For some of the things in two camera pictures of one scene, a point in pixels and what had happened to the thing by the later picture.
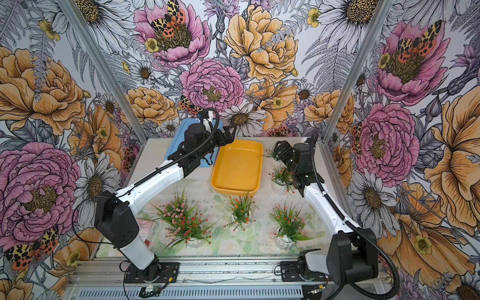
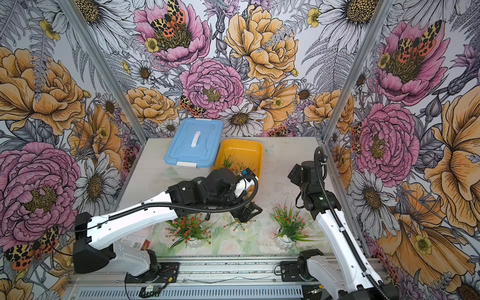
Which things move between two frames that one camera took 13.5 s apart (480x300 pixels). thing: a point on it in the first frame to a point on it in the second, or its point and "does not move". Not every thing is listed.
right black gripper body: x=287 y=155 to x=297 y=178
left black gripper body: x=218 y=140 to x=241 y=216
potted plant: x=275 y=160 to x=240 y=168
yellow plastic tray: x=238 y=168 does not move
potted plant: x=281 y=180 to x=228 y=161
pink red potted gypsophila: x=181 y=220 does not move
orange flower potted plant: x=290 y=225 does not move
